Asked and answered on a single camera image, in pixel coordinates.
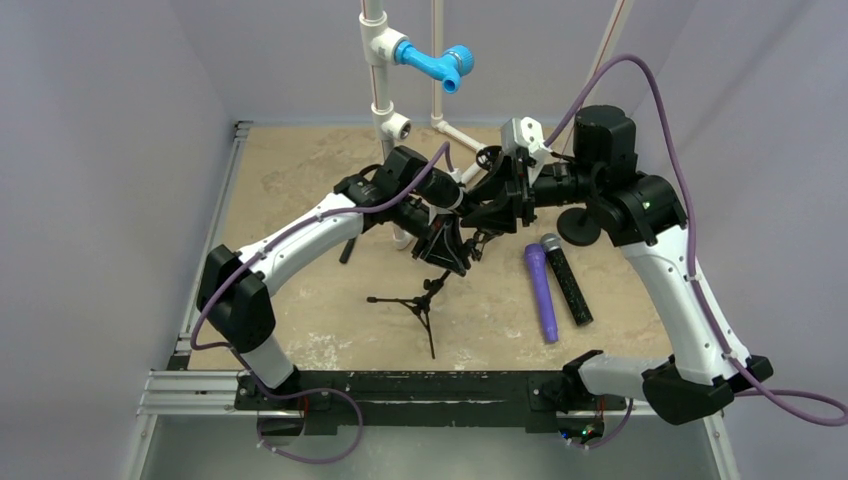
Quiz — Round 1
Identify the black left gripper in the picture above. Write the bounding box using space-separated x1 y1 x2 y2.
393 192 470 277

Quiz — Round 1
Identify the small dark grey microphone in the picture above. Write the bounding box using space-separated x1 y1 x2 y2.
413 171 464 210

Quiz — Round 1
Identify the small black tripod stand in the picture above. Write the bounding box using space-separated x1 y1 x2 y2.
366 228 498 361

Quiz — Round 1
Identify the purple microphone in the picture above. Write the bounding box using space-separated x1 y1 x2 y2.
524 243 559 343

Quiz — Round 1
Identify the black speckled condenser microphone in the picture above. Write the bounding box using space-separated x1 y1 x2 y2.
540 233 594 327

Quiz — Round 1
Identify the black round-base microphone stand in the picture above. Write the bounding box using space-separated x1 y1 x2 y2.
556 207 601 247

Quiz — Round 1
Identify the black tripod stand with shockmount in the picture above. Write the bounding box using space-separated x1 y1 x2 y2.
475 145 507 174

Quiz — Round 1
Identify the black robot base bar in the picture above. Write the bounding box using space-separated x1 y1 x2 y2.
234 370 627 439

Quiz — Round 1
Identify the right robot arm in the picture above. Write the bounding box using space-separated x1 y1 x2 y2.
462 105 773 425

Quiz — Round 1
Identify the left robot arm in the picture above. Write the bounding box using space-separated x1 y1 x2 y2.
196 146 479 409

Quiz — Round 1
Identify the blue plastic faucet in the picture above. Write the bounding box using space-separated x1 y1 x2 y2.
393 40 475 94

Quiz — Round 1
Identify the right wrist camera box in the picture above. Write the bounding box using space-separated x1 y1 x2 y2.
500 117 551 166

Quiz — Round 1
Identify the hammer with black handle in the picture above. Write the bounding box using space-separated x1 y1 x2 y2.
339 238 356 264

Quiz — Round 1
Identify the white PVC pipe frame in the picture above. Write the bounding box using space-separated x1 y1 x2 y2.
357 0 637 251

